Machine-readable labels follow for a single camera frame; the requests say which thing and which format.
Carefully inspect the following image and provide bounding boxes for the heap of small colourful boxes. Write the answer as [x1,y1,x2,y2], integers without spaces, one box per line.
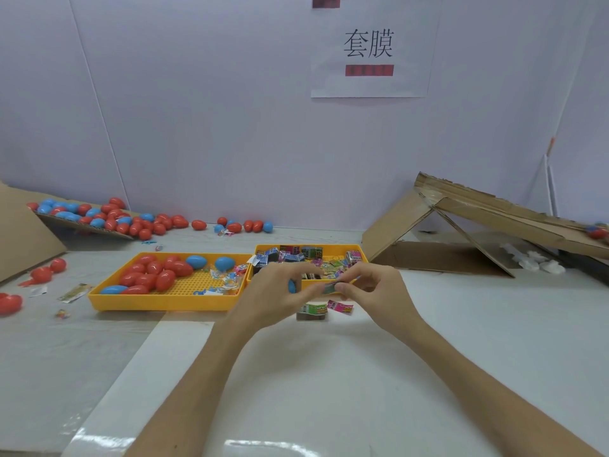
[251,245,364,281]

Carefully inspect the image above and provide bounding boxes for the heap of red and blue eggs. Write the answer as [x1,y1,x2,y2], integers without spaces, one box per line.
[27,197,190,242]

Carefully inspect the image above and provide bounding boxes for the heap of clear toy packets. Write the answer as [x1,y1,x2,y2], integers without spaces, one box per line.
[193,264,249,297]

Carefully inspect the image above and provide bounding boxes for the small green white box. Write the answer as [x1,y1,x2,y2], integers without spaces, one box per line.
[296,302,329,321]

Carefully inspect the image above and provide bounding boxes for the person's left hand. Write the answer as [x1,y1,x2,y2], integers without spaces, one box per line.
[227,262,330,331]

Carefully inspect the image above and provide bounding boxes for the person's left forearm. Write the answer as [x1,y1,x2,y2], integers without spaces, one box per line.
[123,319,267,457]

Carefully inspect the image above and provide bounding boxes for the pile of red plastic eggs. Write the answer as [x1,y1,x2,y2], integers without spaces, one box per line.
[117,254,194,295]

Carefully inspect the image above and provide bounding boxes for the brown cardboard flap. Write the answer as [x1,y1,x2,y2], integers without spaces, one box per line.
[0,182,68,283]

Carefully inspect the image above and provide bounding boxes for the glossy white table mat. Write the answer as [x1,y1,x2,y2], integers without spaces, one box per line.
[62,268,609,457]

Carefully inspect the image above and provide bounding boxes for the yellow printed wrapper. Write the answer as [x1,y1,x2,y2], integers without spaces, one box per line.
[57,283,94,303]

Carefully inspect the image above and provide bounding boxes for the white plastic pieces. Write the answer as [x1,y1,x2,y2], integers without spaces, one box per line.
[500,242,567,275]

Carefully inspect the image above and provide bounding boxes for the person's right forearm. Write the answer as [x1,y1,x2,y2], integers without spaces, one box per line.
[404,315,593,457]

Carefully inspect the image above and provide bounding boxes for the white paper sign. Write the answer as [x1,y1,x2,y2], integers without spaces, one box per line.
[311,0,441,99]

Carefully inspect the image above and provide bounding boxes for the yellow tray with grid floor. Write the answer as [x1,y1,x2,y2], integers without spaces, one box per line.
[88,252,253,313]
[246,243,370,293]

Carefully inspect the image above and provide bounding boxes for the person's right hand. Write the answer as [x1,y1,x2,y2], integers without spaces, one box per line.
[334,262,425,334]

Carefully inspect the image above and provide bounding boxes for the collapsed cardboard box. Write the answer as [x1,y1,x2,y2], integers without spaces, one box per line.
[362,172,609,278]

